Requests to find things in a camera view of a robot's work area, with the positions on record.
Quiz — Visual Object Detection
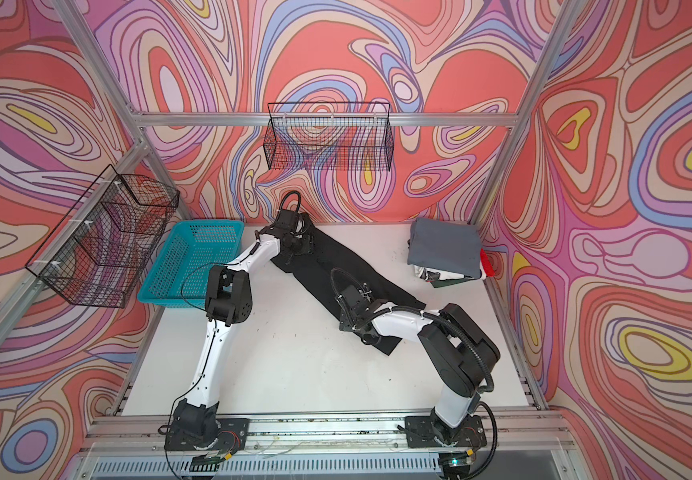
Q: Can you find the aluminium frame crossbar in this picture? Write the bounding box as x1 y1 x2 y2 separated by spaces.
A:
132 111 520 128

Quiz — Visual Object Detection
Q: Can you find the black t shirt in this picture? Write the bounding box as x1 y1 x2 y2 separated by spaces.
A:
278 224 427 356

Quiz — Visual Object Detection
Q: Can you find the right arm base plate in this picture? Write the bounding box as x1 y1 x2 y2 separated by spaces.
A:
401 415 488 450

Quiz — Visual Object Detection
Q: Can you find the white folded t shirt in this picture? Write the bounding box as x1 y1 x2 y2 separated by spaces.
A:
413 265 473 282

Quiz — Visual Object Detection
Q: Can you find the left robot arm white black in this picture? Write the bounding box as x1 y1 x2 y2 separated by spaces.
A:
161 190 313 452

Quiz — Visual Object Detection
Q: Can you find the black wire basket back wall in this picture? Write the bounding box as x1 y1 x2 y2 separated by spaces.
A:
263 100 394 172

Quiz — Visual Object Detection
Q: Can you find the black wire basket wall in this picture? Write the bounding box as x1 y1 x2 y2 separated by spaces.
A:
25 165 180 308
263 100 394 172

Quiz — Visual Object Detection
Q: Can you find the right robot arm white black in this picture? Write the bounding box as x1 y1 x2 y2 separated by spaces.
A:
330 267 501 448

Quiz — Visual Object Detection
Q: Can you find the black wire basket left wall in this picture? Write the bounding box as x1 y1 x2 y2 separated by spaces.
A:
25 165 180 308

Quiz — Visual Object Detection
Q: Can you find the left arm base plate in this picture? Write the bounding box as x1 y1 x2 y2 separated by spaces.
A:
158 417 249 452

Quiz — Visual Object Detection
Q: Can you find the teal plastic basket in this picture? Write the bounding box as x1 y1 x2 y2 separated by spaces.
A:
137 219 244 309

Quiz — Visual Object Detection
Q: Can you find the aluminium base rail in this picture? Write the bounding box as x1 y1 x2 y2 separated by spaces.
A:
67 409 591 479

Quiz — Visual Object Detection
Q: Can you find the red folded t shirt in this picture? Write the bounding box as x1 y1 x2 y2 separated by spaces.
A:
480 249 495 278

